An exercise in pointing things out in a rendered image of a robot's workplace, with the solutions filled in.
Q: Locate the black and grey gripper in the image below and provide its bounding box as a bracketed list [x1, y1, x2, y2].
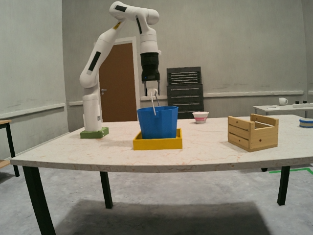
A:
[140, 41, 161, 96]

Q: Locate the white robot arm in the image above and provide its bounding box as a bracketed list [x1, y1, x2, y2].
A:
[80, 1, 159, 132]

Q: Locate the small round tin with beige lid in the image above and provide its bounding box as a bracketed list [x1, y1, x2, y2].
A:
[299, 118, 313, 128]

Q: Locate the wooden crate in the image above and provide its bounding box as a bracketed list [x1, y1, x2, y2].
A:
[227, 114, 279, 152]

